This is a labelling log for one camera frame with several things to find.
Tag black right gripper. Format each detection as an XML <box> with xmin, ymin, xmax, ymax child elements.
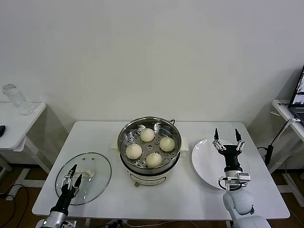
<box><xmin>212</xmin><ymin>128</ymin><xmax>246</xmax><ymax>171</ymax></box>

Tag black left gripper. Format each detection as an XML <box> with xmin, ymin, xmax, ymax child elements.
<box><xmin>49</xmin><ymin>164</ymin><xmax>84</xmax><ymax>215</ymax></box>

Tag glass lid with white handle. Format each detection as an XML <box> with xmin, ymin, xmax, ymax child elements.
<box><xmin>55</xmin><ymin>152</ymin><xmax>112</xmax><ymax>206</ymax></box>

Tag white steamed baozi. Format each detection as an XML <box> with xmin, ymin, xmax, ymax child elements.
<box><xmin>125</xmin><ymin>143</ymin><xmax>143</xmax><ymax>160</ymax></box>
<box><xmin>159</xmin><ymin>137</ymin><xmax>176</xmax><ymax>152</ymax></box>
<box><xmin>145</xmin><ymin>152</ymin><xmax>163</xmax><ymax>168</ymax></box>
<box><xmin>140</xmin><ymin>128</ymin><xmax>155</xmax><ymax>143</ymax></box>

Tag perforated steel steamer basket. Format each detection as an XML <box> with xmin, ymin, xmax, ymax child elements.
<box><xmin>117</xmin><ymin>116</ymin><xmax>182</xmax><ymax>174</ymax></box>

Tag white round plate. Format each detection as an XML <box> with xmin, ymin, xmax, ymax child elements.
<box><xmin>191</xmin><ymin>138</ymin><xmax>252</xmax><ymax>190</ymax></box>

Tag black power adapter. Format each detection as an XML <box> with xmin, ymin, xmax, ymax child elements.
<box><xmin>256</xmin><ymin>144</ymin><xmax>274</xmax><ymax>167</ymax></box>

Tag white desk with laptop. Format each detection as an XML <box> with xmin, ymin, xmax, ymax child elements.
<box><xmin>271</xmin><ymin>99</ymin><xmax>304</xmax><ymax>207</ymax></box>

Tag power strip under table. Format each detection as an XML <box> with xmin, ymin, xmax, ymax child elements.
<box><xmin>104</xmin><ymin>219</ymin><xmax>128</xmax><ymax>228</ymax></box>

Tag white side table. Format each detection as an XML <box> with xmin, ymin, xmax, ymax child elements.
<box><xmin>0</xmin><ymin>102</ymin><xmax>52</xmax><ymax>188</ymax></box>

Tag dark open laptop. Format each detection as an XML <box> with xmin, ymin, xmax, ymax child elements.
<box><xmin>288</xmin><ymin>64</ymin><xmax>304</xmax><ymax>125</ymax></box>

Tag clear glass jar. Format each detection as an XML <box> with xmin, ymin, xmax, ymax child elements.
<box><xmin>1</xmin><ymin>83</ymin><xmax>34</xmax><ymax>116</ymax></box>

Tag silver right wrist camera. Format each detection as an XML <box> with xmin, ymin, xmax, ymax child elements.
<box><xmin>218</xmin><ymin>172</ymin><xmax>251</xmax><ymax>191</ymax></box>

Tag black floor cable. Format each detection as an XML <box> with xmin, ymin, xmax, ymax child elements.
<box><xmin>0</xmin><ymin>182</ymin><xmax>29</xmax><ymax>228</ymax></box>

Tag white laptop charger cable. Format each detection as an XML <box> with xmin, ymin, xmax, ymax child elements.
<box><xmin>272</xmin><ymin>118</ymin><xmax>302</xmax><ymax>146</ymax></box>

